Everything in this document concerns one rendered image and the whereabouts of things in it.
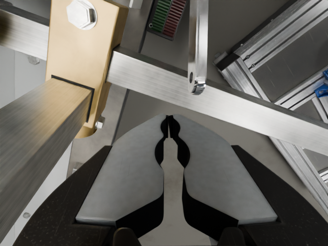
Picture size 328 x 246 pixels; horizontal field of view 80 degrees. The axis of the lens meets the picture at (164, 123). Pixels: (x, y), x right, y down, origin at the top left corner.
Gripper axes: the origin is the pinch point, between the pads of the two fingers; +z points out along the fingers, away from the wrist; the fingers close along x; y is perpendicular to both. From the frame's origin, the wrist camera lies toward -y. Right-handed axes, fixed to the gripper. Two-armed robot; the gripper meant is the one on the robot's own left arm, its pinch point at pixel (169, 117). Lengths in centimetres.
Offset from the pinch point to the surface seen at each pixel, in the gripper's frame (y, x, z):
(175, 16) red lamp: -5.5, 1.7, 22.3
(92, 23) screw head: -5.3, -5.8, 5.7
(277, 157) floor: 79, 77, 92
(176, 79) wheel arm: -0.4, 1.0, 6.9
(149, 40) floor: 6, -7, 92
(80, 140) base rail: 17.1, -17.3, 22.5
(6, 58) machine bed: 1.9, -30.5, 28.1
